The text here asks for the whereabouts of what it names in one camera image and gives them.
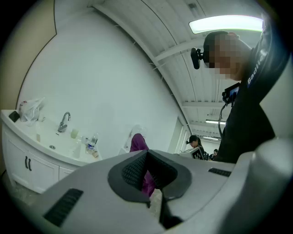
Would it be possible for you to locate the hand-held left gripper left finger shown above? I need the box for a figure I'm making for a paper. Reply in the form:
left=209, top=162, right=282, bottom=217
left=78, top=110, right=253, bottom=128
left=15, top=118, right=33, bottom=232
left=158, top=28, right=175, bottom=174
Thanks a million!
left=27, top=150, right=168, bottom=234

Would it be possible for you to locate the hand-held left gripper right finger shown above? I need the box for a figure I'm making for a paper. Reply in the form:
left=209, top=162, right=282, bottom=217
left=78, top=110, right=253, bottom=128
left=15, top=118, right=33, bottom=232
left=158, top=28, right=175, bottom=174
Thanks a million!
left=148, top=149, right=237, bottom=234

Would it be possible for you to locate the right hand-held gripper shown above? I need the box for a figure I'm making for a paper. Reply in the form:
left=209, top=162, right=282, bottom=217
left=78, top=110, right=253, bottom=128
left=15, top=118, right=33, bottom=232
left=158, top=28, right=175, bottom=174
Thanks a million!
left=179, top=147, right=205, bottom=160

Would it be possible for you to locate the purple cloth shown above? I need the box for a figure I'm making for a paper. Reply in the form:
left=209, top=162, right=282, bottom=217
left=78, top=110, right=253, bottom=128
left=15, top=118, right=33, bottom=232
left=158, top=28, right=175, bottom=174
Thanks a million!
left=129, top=133, right=157, bottom=197

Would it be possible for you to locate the clear water bottle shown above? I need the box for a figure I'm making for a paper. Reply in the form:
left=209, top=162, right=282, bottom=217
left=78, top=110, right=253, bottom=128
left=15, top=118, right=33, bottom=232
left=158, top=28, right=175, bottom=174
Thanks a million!
left=86, top=132, right=99, bottom=154

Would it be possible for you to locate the white sink basin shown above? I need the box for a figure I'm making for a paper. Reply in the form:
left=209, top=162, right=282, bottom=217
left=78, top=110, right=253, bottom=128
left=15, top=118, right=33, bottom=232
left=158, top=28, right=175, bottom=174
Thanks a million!
left=34, top=128, right=84, bottom=160

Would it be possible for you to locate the person's black shirt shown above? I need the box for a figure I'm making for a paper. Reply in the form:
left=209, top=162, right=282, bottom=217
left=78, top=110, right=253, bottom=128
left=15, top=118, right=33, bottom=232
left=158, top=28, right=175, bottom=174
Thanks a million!
left=215, top=13, right=290, bottom=164

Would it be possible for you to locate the translucent plastic bag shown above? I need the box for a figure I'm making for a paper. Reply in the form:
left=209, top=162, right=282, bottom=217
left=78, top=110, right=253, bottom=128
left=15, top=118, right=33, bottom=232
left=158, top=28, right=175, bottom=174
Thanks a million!
left=125, top=124, right=148, bottom=149

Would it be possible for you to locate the chrome faucet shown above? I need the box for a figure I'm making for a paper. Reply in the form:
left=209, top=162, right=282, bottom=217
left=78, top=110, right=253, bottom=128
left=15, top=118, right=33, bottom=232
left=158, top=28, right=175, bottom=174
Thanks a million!
left=57, top=112, right=71, bottom=133

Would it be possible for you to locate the white vanity cabinet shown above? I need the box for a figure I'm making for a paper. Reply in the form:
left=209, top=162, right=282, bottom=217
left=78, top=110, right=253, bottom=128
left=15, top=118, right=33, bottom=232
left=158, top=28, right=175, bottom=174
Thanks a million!
left=1, top=109, right=103, bottom=194

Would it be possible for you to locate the person's head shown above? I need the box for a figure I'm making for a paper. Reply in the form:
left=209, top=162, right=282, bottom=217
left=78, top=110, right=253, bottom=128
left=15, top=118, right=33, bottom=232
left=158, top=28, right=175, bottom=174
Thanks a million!
left=203, top=31, right=252, bottom=82

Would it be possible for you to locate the white plastic bag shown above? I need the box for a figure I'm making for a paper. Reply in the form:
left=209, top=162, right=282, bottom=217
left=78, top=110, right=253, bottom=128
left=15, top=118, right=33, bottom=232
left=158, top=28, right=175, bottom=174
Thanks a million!
left=18, top=97, right=46, bottom=126

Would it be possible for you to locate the black phone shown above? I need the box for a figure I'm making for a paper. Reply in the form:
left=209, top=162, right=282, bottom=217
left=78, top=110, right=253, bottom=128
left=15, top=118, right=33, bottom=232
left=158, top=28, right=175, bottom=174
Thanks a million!
left=8, top=111, right=21, bottom=123

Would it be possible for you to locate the rectangular ceiling light panel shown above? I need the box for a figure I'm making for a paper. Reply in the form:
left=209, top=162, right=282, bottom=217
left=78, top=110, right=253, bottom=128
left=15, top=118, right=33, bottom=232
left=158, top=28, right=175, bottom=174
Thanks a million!
left=189, top=15, right=264, bottom=35

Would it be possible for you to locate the black camera cable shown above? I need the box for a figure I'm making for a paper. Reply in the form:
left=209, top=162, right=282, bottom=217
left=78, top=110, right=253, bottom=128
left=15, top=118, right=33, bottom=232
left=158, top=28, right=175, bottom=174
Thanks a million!
left=218, top=104, right=229, bottom=138

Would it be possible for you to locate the black chest camera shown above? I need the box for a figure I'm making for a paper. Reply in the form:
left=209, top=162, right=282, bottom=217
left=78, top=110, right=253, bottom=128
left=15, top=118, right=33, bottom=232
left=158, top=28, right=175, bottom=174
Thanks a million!
left=222, top=82, right=241, bottom=106

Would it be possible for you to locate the black head camera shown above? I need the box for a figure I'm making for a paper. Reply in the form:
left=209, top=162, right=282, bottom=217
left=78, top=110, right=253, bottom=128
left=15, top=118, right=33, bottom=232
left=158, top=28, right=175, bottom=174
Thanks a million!
left=190, top=47, right=210, bottom=70

